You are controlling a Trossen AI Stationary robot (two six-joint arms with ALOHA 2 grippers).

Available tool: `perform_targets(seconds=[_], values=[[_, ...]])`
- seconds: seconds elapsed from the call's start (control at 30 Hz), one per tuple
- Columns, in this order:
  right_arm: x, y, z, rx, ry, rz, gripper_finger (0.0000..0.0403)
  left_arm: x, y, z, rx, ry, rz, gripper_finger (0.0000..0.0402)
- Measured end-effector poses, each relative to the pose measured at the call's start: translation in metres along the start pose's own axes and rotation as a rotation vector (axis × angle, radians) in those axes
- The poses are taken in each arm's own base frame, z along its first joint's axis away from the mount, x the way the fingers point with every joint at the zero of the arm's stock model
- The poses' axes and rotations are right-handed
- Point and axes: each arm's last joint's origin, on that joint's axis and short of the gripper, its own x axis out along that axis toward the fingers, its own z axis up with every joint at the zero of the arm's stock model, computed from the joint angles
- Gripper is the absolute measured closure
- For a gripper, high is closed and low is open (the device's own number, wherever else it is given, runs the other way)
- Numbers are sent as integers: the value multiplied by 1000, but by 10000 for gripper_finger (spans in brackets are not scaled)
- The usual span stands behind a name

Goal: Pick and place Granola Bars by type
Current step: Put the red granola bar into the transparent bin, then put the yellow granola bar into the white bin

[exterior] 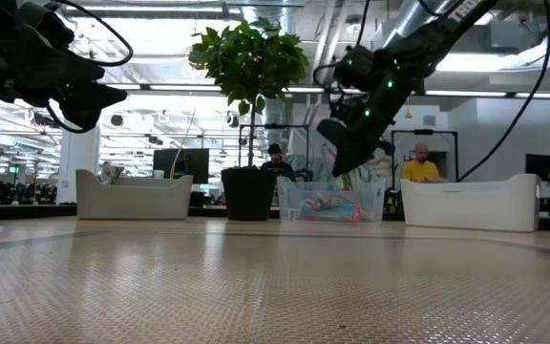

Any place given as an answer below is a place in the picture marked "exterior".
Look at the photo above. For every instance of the silver ventilation duct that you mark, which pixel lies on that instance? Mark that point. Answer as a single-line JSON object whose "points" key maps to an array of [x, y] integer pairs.
{"points": [[406, 16]]}

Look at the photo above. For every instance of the thin pale stick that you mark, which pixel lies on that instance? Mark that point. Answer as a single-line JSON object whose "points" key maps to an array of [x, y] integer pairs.
{"points": [[179, 153]]}

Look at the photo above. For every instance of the green plant in black pot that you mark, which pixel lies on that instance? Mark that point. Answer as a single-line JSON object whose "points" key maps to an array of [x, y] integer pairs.
{"points": [[251, 67]]}

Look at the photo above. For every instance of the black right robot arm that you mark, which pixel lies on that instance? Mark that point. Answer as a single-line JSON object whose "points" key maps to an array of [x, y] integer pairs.
{"points": [[428, 38]]}

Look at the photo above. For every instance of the white plastic bin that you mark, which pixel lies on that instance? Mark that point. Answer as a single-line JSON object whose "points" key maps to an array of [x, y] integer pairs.
{"points": [[471, 200]]}

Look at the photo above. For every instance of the black monitor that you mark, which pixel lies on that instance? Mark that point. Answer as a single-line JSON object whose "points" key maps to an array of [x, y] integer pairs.
{"points": [[189, 165]]}

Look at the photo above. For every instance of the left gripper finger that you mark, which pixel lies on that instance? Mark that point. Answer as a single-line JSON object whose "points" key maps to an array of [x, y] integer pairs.
{"points": [[89, 102], [65, 67]]}

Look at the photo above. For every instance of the pale draped cloth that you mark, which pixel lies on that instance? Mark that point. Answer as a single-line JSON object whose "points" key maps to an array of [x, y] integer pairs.
{"points": [[313, 167], [380, 174]]}

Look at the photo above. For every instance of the grey plastic bin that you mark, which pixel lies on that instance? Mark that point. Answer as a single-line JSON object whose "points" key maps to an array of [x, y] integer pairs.
{"points": [[132, 198]]}

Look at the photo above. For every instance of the beige mat black border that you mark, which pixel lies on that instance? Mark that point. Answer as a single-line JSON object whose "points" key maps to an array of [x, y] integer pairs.
{"points": [[256, 306]]}

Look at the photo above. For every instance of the clear plastic bin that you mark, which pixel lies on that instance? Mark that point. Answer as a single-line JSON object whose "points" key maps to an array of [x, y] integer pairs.
{"points": [[289, 191]]}

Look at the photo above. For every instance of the white cup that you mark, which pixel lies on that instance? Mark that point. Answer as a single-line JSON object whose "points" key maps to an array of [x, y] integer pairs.
{"points": [[158, 174]]}

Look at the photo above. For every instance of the green exit sign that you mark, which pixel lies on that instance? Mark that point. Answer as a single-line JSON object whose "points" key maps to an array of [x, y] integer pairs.
{"points": [[14, 169]]}

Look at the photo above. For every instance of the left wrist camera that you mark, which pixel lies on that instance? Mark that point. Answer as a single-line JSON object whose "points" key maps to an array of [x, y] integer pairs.
{"points": [[46, 24]]}

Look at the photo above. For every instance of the ceiling light strip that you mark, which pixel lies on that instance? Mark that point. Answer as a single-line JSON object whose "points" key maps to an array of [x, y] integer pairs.
{"points": [[184, 88], [466, 93]]}

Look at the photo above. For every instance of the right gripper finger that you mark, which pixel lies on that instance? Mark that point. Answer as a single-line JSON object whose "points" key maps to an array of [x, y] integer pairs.
{"points": [[361, 150], [333, 131]]}

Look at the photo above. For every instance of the black box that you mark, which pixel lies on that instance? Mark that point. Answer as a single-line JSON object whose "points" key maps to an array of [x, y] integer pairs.
{"points": [[539, 167]]}

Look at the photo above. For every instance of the silver duct column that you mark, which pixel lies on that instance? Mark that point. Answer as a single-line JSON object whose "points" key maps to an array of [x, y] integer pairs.
{"points": [[275, 119]]}

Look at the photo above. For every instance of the person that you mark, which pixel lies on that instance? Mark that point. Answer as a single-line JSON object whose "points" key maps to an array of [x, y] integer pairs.
{"points": [[275, 166], [420, 171]]}

